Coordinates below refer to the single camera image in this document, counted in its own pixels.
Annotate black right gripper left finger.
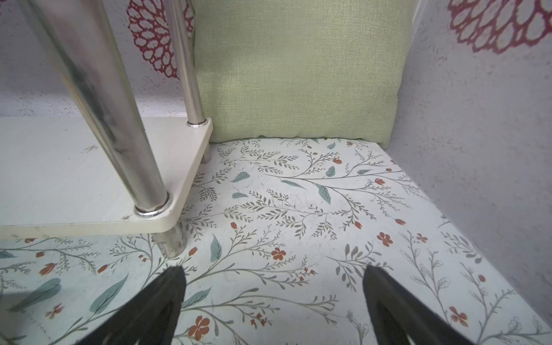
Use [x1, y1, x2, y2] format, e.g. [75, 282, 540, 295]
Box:
[79, 266, 186, 344]

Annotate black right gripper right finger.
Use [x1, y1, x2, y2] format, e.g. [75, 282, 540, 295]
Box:
[363, 266, 471, 345]

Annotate white two-tier metal-legged shelf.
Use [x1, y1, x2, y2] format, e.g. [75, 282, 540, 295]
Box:
[1, 1, 213, 258]

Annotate green fabric cushion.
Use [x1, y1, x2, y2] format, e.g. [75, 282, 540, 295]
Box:
[191, 1, 415, 146]

